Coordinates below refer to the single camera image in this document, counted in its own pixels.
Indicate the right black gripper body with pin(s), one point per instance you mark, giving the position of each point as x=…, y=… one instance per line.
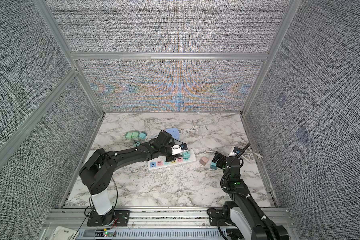
x=222, y=163

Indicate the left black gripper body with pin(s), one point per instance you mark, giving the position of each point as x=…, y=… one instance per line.
x=171, y=157

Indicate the long white power strip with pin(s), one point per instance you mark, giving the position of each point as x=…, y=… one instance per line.
x=160, y=162

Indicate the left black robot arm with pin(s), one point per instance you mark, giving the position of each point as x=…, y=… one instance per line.
x=162, y=143

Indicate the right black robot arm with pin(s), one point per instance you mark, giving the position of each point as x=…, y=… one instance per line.
x=241, y=217

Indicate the blue square power strip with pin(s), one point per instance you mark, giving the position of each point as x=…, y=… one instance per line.
x=174, y=132

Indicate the pink plug cube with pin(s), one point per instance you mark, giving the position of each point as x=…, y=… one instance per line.
x=203, y=161

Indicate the white label box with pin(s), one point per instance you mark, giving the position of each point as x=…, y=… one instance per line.
x=59, y=233

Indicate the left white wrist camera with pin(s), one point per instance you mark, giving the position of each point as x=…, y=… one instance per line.
x=178, y=149

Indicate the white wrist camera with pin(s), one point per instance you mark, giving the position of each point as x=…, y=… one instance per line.
x=178, y=149
x=235, y=151

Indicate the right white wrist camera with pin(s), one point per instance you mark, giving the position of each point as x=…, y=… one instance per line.
x=235, y=151

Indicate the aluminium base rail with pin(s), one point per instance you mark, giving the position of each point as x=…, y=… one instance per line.
x=149, y=223

